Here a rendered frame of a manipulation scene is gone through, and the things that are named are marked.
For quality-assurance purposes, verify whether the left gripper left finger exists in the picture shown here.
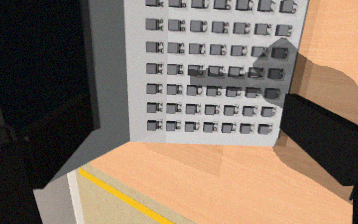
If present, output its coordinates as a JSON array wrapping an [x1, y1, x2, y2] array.
[[0, 94, 94, 224]]

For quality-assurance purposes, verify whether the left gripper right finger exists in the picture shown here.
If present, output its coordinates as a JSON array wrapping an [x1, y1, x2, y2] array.
[[279, 94, 358, 224]]

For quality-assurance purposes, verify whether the grey cabinet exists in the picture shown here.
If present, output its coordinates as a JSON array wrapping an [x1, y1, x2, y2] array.
[[0, 0, 310, 183]]

